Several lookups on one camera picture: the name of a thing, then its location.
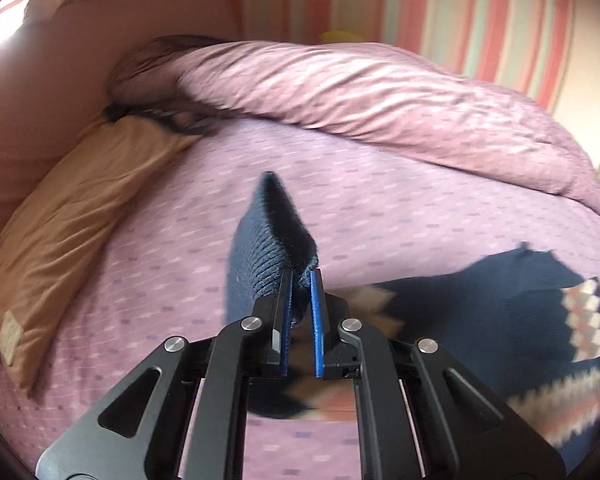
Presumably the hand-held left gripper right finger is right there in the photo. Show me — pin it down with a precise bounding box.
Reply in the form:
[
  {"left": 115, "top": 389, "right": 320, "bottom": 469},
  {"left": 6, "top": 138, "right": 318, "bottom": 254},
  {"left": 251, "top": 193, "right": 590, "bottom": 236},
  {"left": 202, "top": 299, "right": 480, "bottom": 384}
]
[{"left": 310, "top": 267, "right": 567, "bottom": 480}]

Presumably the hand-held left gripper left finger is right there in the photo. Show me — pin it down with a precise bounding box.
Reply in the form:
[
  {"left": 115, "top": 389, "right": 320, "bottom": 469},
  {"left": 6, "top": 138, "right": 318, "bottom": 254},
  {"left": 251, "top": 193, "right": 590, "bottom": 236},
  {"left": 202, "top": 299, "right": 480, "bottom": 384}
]
[{"left": 36, "top": 269, "right": 296, "bottom": 480}]

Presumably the navy patterned knit sweater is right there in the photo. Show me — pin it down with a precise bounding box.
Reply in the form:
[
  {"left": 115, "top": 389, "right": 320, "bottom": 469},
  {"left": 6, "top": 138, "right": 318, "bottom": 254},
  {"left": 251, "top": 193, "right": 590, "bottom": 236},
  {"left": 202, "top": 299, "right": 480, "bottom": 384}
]
[{"left": 224, "top": 171, "right": 600, "bottom": 471}]

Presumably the purple patterned bed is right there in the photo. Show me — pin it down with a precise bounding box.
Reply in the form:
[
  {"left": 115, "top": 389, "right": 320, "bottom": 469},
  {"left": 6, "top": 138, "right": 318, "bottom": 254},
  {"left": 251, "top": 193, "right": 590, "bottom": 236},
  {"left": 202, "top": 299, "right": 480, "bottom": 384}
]
[{"left": 0, "top": 117, "right": 600, "bottom": 480}]

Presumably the tan pillow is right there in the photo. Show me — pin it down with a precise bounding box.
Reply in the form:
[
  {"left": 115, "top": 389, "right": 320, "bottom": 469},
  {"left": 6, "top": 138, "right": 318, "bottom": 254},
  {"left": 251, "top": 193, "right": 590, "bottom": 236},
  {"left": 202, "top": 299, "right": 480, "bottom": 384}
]
[{"left": 0, "top": 112, "right": 203, "bottom": 398}]

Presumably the purple patterned duvet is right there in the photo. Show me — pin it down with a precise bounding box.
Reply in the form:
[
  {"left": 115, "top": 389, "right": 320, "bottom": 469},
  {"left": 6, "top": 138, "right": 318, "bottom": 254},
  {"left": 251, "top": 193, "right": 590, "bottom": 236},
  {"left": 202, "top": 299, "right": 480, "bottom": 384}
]
[{"left": 172, "top": 40, "right": 600, "bottom": 217}]

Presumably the yellow item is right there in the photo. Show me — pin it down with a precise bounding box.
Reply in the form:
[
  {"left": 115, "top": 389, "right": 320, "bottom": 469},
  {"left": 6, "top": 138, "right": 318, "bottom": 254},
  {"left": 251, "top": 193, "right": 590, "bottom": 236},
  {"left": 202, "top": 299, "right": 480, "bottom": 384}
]
[{"left": 319, "top": 29, "right": 363, "bottom": 45}]

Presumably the pink padded headboard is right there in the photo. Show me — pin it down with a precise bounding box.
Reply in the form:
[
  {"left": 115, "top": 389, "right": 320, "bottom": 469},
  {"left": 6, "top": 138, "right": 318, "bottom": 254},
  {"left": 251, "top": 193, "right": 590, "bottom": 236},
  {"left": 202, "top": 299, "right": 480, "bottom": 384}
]
[{"left": 0, "top": 0, "right": 246, "bottom": 261}]

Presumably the cream wardrobe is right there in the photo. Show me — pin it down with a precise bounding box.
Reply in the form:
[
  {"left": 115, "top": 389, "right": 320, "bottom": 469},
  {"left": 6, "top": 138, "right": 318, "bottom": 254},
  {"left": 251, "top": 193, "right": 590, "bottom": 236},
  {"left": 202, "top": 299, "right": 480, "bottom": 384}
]
[{"left": 550, "top": 0, "right": 600, "bottom": 186}]

